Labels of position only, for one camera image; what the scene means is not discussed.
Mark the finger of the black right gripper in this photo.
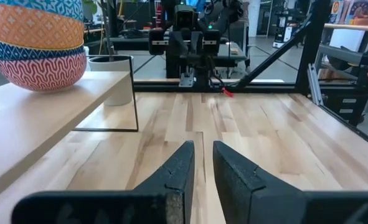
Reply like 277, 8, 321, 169
188, 29, 221, 58
148, 28, 187, 58

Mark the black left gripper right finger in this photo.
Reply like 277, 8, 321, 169
212, 140, 368, 224

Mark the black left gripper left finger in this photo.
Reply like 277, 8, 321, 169
11, 139, 196, 224

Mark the teal patterned ceramic bowl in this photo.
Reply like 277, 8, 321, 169
0, 0, 85, 22

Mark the red patterned ceramic bowl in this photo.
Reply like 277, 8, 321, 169
0, 51, 88, 93

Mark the navy patterned ceramic bowl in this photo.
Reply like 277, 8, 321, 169
0, 30, 87, 62

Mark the orange patterned ceramic bowl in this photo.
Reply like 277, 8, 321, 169
0, 2, 85, 50

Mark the wooden background shelf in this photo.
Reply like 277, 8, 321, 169
314, 23, 368, 68

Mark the grey computer desk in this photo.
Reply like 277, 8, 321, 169
104, 35, 248, 62

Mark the white plant pot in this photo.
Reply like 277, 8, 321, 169
88, 55, 134, 106

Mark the green leafy potted tree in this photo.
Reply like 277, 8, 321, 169
82, 0, 115, 62

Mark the white background machine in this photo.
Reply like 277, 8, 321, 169
273, 9, 294, 49

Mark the silver aluminium bar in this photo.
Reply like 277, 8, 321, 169
306, 63, 324, 106

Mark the black storage case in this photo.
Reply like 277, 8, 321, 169
322, 93, 368, 126

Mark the silver mounting bracket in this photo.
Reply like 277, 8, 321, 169
179, 73, 194, 88

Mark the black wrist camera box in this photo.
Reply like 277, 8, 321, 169
173, 4, 197, 32

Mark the red cable tie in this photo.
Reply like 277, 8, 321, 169
221, 86, 235, 98

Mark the black aluminium rig frame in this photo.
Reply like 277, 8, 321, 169
133, 0, 368, 147

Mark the wooden shelf with black frame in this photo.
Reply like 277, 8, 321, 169
0, 54, 140, 206

